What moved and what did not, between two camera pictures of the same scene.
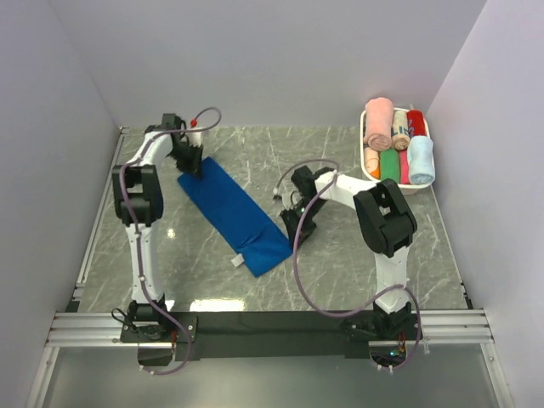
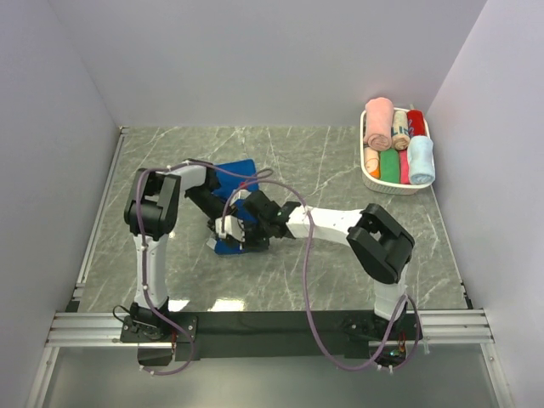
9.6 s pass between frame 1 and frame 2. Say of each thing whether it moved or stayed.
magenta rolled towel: stayed
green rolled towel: stayed
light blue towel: stayed
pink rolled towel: stayed
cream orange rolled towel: stayed
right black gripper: moved
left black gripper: moved
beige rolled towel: stayed
